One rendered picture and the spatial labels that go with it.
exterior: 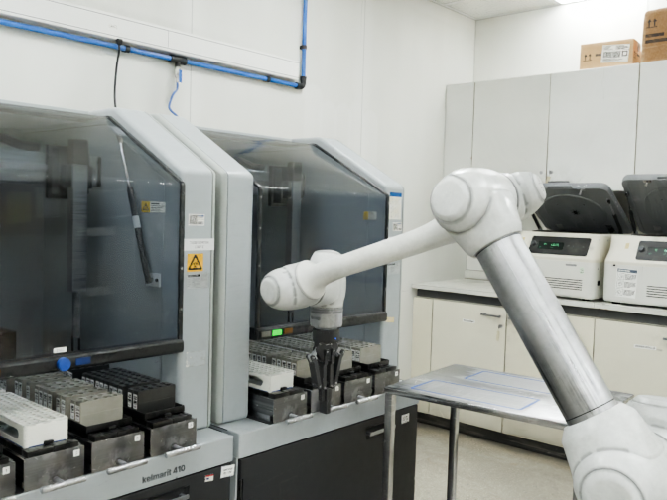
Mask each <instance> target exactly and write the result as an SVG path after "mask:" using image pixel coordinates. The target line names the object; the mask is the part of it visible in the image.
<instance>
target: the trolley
mask: <svg viewBox="0 0 667 500"><path fill-rule="evenodd" d="M610 392H611V394H612V395H613V397H614V399H615V401H616V402H617V403H618V402H621V403H623V404H626V403H627V402H628V401H629V400H631V399H633V398H634V394H629V393H623V392H617V391H611V390H610ZM384 393H385V413H384V443H383V471H382V500H392V493H393V464H394V436H395V407H396V395H397V396H402V397H406V398H411V399H416V400H421V401H425V402H430V403H435V404H440V405H444V406H449V407H451V408H450V434H449V460H448V486H447V500H456V490H457V464H458V439H459V413H460V409H463V410H468V411H473V412H478V413H482V414H487V415H492V416H497V417H501V418H505V419H510V420H515V421H519V422H524V423H529V424H534V425H538V426H543V427H548V428H553V429H557V430H562V431H563V430H564V427H566V426H567V423H566V421H565V419H564V417H563V415H562V414H561V412H560V410H559V408H558V406H557V404H556V402H555V401H554V399H553V397H552V395H551V393H550V391H549V390H548V388H547V386H546V384H545V382H544V380H543V379H541V378H536V377H530V376H524V375H518V374H512V373H506V372H500V371H494V370H488V369H482V368H476V367H471V366H465V365H460V364H453V365H450V366H447V367H444V368H441V369H437V370H434V371H431V372H428V373H425V374H422V375H419V376H416V377H413V378H410V379H406V380H403V381H400V382H397V383H394V384H391V385H388V386H385V387H384Z"/></svg>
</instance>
